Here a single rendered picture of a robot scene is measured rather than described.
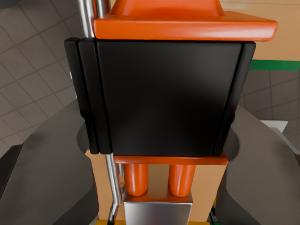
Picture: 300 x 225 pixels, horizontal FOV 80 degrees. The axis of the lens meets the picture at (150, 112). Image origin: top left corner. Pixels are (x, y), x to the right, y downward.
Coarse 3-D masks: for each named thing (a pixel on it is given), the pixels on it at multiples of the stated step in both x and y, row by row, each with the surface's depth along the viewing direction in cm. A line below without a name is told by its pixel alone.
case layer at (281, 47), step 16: (112, 0) 64; (224, 0) 63; (240, 0) 63; (256, 0) 63; (272, 0) 63; (288, 0) 63; (256, 16) 66; (272, 16) 66; (288, 16) 66; (288, 32) 69; (256, 48) 72; (272, 48) 72; (288, 48) 72
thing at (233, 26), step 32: (96, 32) 7; (128, 32) 7; (160, 32) 7; (192, 32) 7; (224, 32) 7; (256, 32) 7; (128, 64) 8; (160, 64) 8; (192, 64) 8; (224, 64) 8; (128, 96) 9; (160, 96) 9; (192, 96) 9; (224, 96) 9; (128, 128) 10; (160, 128) 10; (192, 128) 10; (224, 128) 10; (128, 160) 11; (160, 160) 11; (192, 160) 11; (224, 160) 11
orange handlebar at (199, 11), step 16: (128, 0) 8; (144, 0) 8; (160, 0) 8; (176, 0) 8; (192, 0) 8; (208, 0) 8; (208, 16) 8; (128, 176) 15; (144, 176) 15; (176, 176) 15; (192, 176) 15; (128, 192) 16; (144, 192) 16; (176, 192) 16
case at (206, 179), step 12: (96, 156) 49; (96, 168) 52; (204, 168) 51; (216, 168) 51; (96, 180) 55; (108, 180) 55; (120, 180) 54; (204, 180) 54; (216, 180) 54; (108, 192) 58; (192, 192) 57; (204, 192) 57; (216, 192) 57; (108, 204) 62; (120, 204) 62; (204, 204) 61; (120, 216) 66; (192, 216) 65; (204, 216) 65
